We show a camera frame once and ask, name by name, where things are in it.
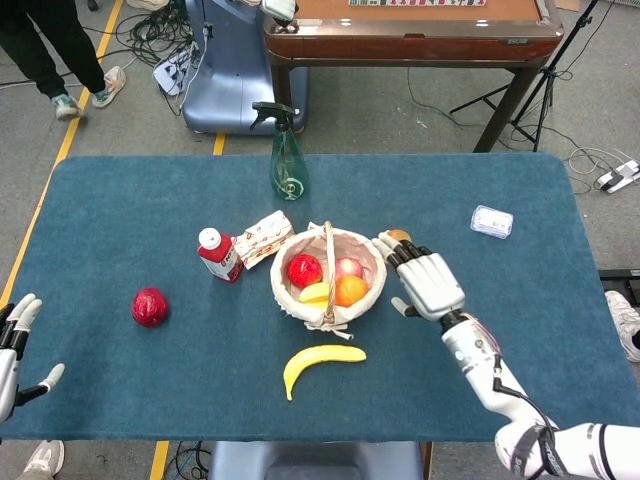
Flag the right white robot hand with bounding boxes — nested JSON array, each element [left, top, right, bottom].
[[371, 230, 467, 324]]

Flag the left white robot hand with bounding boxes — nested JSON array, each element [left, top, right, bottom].
[[0, 293, 66, 427]]

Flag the bright orange fruit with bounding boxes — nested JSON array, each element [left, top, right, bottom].
[[333, 274, 370, 308]]

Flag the wicker basket with white liner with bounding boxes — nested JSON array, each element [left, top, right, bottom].
[[269, 219, 389, 340]]

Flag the pink apple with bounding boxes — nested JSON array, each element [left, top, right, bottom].
[[334, 257, 365, 281]]

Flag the clear plastic box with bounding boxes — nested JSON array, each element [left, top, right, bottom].
[[469, 204, 515, 240]]

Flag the grey sneaker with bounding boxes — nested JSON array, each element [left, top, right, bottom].
[[22, 439, 66, 479]]

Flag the yellow fruit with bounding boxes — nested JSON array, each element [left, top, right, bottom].
[[298, 282, 332, 307]]

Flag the red crinkled fruit with specks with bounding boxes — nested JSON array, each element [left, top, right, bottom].
[[286, 253, 324, 289]]

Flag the yellow banana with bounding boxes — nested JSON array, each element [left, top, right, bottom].
[[282, 344, 368, 402]]

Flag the dark red crinkled fruit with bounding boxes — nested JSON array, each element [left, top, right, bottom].
[[131, 287, 170, 329]]

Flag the white red printed snack packet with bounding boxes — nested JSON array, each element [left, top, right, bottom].
[[232, 209, 296, 271]]

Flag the green spray bottle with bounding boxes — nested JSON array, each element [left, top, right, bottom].
[[250, 101, 309, 202]]

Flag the black flat object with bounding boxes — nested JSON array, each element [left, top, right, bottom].
[[598, 268, 640, 301]]

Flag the blue table cloth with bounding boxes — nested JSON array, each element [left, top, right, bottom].
[[9, 152, 624, 444]]

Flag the white sneaker with black trim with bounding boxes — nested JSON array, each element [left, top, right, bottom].
[[604, 290, 640, 362]]

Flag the grey blue robot chest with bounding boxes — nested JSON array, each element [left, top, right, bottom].
[[207, 440, 425, 480]]

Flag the red bottle with white cap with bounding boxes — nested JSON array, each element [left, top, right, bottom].
[[197, 227, 245, 284]]

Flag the white power strip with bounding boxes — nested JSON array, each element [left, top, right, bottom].
[[593, 159, 640, 195]]

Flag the brown wooden mahjong table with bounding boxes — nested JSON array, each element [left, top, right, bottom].
[[263, 0, 565, 154]]

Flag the black tripod stand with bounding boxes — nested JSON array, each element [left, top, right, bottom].
[[449, 0, 601, 153]]

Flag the row of mahjong tiles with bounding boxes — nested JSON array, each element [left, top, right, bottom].
[[348, 0, 487, 8]]

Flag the person in black clothes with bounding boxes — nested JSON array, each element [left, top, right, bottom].
[[0, 0, 127, 121]]

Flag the white device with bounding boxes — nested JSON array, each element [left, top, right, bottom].
[[260, 0, 297, 22]]

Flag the white cable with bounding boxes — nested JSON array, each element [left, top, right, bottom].
[[564, 147, 640, 196]]

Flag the black cable bundle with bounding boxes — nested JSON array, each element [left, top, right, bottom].
[[127, 7, 206, 69]]

